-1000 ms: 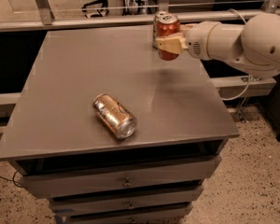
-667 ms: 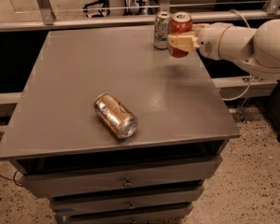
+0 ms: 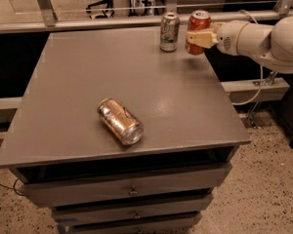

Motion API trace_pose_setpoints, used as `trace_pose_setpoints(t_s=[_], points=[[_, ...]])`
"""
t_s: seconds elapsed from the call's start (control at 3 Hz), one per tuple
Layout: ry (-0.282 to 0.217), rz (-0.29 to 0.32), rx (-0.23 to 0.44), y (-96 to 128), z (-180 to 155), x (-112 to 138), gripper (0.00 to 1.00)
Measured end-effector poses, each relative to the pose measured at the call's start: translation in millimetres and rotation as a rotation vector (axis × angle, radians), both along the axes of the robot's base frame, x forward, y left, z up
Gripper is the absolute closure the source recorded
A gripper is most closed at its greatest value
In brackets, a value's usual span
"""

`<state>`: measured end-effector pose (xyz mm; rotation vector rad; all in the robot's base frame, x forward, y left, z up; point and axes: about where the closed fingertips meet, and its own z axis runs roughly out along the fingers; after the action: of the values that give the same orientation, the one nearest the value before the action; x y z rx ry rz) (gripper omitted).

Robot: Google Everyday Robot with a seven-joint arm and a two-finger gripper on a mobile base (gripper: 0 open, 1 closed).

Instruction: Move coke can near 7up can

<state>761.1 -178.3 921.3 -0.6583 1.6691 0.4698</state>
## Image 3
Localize green white 7up can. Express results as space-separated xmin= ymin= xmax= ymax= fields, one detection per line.
xmin=160 ymin=12 xmax=180 ymax=52

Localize grey drawer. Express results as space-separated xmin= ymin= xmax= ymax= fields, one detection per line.
xmin=52 ymin=191 xmax=213 ymax=226
xmin=70 ymin=212 xmax=201 ymax=234
xmin=21 ymin=163 xmax=231 ymax=208

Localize bottom grey drawer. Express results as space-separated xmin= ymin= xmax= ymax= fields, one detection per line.
xmin=70 ymin=212 xmax=201 ymax=234

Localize red coke can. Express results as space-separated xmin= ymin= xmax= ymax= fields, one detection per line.
xmin=186 ymin=10 xmax=211 ymax=56

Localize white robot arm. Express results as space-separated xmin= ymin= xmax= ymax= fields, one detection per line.
xmin=187 ymin=16 xmax=293 ymax=74

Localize black floor cable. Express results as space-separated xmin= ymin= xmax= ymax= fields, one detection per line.
xmin=0 ymin=177 xmax=24 ymax=197

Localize top grey drawer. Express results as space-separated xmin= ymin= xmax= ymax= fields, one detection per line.
xmin=21 ymin=163 xmax=231 ymax=208

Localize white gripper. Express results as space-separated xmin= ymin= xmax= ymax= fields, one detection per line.
xmin=187 ymin=20 xmax=249 ymax=56

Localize white cable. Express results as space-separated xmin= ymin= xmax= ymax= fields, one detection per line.
xmin=232 ymin=9 xmax=266 ymax=106

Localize metal railing frame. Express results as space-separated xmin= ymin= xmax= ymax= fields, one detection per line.
xmin=0 ymin=0 xmax=293 ymax=33

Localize middle grey drawer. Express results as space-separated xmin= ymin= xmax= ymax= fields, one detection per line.
xmin=52 ymin=191 xmax=213 ymax=226

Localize gold silver lying can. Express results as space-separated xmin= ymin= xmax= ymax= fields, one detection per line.
xmin=97 ymin=98 xmax=144 ymax=145

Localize grey drawer cabinet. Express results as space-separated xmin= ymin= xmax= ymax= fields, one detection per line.
xmin=0 ymin=27 xmax=249 ymax=234

